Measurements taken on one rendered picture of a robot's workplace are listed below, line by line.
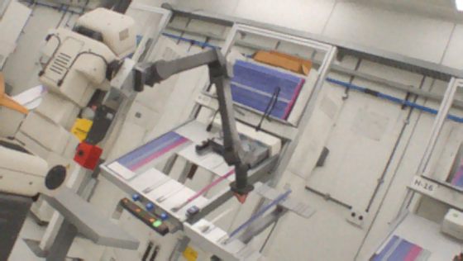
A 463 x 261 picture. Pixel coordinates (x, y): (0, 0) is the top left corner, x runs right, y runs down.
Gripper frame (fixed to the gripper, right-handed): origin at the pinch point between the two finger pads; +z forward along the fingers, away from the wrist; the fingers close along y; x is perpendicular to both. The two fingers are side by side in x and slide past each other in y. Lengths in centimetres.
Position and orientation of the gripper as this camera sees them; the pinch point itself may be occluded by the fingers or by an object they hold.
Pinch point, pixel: (241, 201)
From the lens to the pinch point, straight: 207.0
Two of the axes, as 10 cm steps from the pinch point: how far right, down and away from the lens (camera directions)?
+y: -7.2, -3.2, 6.2
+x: -6.9, 3.9, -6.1
